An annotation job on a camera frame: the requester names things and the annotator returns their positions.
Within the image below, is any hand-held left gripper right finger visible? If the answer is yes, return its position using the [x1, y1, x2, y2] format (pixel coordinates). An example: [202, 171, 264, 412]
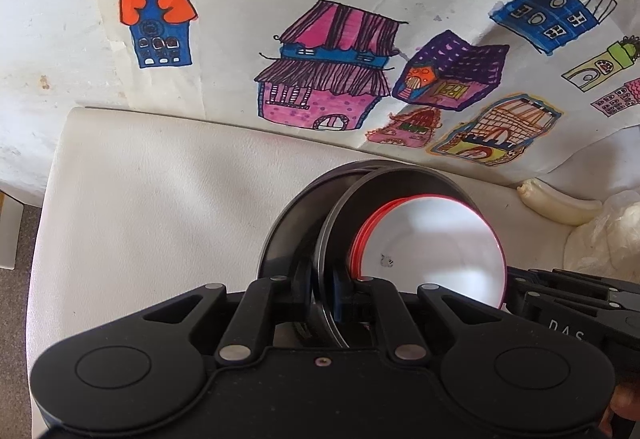
[331, 266, 503, 362]

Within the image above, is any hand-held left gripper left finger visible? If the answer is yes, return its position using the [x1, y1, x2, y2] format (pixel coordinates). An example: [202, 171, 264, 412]
[141, 259, 313, 365]

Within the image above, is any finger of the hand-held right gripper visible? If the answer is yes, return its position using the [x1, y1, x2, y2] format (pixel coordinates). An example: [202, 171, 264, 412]
[529, 268, 640, 293]
[505, 268, 627, 316]

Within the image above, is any white bowl with red rim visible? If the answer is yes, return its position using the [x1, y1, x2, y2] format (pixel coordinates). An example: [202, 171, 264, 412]
[349, 198, 416, 282]
[351, 199, 507, 309]

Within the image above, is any stainless steel plate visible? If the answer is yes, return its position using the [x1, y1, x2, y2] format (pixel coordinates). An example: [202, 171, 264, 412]
[259, 160, 381, 345]

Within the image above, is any stainless steel bowl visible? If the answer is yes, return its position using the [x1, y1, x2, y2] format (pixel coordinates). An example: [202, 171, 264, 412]
[315, 166, 476, 350]

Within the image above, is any person's right hand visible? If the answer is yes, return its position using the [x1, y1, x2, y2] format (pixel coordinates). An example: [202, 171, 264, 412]
[599, 380, 633, 438]

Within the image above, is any plastic bag of steamed buns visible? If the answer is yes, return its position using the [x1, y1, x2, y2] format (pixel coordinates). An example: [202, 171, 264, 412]
[562, 201, 640, 272]

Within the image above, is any cream sausage-shaped stick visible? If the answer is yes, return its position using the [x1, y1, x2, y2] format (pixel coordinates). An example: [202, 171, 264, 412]
[516, 178, 604, 226]

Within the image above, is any white printed table mat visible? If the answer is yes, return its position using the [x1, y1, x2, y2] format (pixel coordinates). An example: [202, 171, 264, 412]
[25, 106, 571, 370]

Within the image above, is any white board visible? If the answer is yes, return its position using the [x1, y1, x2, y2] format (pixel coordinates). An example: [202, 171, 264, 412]
[0, 191, 23, 272]

